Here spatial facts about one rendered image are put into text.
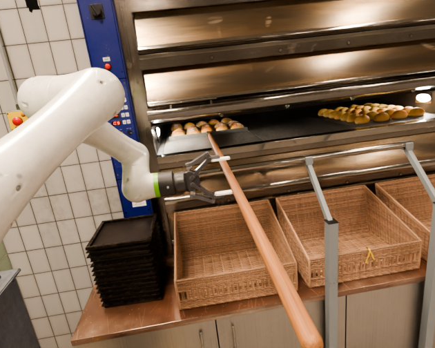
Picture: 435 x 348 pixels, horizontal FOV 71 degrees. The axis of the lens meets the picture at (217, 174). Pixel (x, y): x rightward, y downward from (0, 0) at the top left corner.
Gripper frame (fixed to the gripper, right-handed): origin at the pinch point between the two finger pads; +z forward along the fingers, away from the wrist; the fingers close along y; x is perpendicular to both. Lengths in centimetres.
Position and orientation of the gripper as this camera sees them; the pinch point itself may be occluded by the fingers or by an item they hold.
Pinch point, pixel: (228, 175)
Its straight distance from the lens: 116.2
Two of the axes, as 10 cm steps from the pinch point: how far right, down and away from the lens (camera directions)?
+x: 1.1, 2.8, -9.5
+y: 1.1, 9.5, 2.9
